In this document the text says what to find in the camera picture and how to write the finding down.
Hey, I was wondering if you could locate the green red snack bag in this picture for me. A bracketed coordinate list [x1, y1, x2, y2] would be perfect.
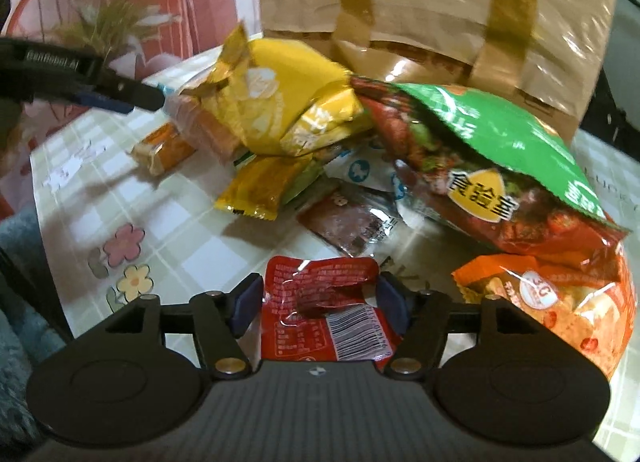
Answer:
[350, 76, 629, 257]

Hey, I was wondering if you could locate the checked Lucky tablecloth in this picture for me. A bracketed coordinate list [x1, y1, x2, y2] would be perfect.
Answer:
[30, 110, 639, 461]

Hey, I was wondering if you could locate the orange snack bag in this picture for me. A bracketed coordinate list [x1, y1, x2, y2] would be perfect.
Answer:
[452, 246, 637, 378]

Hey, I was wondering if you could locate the orange biscuit packet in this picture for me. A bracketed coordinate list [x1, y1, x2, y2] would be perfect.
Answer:
[129, 123, 195, 177]

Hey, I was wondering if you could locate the cardboard box with plastic liner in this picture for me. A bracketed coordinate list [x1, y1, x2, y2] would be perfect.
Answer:
[260, 0, 616, 141]

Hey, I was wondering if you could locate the red snack packet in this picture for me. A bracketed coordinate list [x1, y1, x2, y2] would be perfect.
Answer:
[260, 256, 399, 368]

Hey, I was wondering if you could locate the pink printed backdrop curtain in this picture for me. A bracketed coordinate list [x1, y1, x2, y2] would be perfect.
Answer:
[0, 0, 262, 223]

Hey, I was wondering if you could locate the yellow green small packet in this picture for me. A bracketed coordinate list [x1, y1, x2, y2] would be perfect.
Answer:
[214, 155, 322, 220]

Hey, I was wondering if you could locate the white blue small packet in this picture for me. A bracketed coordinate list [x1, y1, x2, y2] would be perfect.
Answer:
[324, 138, 426, 230]

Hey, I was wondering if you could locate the dark red jerky packet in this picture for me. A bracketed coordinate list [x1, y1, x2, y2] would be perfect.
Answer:
[297, 183, 399, 257]

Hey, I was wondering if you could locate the yellow chip bag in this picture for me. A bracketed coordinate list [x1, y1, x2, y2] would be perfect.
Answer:
[183, 24, 372, 157]

